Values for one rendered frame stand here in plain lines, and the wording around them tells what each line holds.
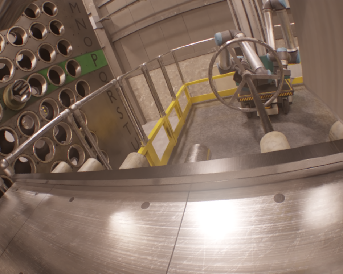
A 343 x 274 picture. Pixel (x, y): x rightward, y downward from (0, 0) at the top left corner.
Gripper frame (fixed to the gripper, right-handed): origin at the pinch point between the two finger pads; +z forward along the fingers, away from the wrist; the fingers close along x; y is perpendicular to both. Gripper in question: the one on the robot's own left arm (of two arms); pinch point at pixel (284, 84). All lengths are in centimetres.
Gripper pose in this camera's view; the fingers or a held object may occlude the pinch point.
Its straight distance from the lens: 177.2
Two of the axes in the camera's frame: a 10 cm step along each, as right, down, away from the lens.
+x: 8.3, 1.0, -5.4
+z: 0.2, 9.8, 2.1
